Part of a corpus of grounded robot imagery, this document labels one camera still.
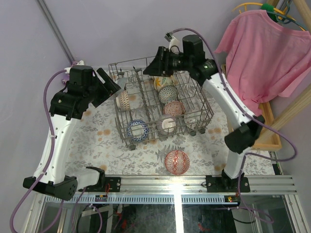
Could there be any orange leaf floral bowl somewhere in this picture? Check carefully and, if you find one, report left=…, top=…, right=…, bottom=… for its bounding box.
left=154, top=76, right=174, bottom=92

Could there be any pink t-shirt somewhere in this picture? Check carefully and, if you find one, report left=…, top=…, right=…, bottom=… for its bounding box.
left=215, top=10, right=311, bottom=116

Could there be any purple striped bowl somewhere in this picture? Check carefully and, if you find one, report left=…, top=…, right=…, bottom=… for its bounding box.
left=156, top=114, right=176, bottom=135

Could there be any red lattice pattern bowl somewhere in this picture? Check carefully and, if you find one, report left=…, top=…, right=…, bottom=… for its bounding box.
left=164, top=150, right=190, bottom=175

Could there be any aluminium rail frame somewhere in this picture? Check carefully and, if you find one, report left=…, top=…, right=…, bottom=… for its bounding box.
left=36, top=173, right=299, bottom=204

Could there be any brown diamond dotted bowl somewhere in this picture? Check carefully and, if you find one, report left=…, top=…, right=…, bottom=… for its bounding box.
left=163, top=100, right=186, bottom=117

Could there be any grey wire dish rack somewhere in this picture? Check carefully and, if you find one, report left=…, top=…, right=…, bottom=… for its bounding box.
left=109, top=57, right=214, bottom=150

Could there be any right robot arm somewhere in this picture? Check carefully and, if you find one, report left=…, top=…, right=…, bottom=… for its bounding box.
left=143, top=31, right=265, bottom=193

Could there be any green hanger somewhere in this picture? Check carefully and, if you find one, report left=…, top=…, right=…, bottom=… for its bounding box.
left=260, top=3, right=282, bottom=23

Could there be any navy geometric pattern bowl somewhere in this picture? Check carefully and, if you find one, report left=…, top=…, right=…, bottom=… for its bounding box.
left=158, top=85, right=178, bottom=104

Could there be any brown floral grid bowl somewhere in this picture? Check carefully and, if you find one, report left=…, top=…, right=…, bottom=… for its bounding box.
left=116, top=90, right=130, bottom=111

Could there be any orange diamond white bowl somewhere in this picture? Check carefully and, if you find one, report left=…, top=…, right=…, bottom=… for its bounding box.
left=184, top=109, right=202, bottom=130

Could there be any crumpled purple cloth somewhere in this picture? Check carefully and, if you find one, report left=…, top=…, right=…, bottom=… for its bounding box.
left=62, top=60, right=85, bottom=85

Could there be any yellow hanger hoop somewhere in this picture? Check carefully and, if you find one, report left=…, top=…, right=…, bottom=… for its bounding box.
left=232, top=0, right=307, bottom=32

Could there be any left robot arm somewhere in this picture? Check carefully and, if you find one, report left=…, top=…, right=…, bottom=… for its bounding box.
left=23, top=65, right=120, bottom=201

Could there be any blue white porcelain bowl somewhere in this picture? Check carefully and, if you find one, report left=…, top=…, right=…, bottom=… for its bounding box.
left=126, top=119, right=149, bottom=142

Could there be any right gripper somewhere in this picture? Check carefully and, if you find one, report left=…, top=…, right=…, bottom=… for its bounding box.
left=143, top=47, right=192, bottom=78

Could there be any wooden tray frame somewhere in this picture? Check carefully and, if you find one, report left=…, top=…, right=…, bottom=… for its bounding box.
left=220, top=63, right=282, bottom=151

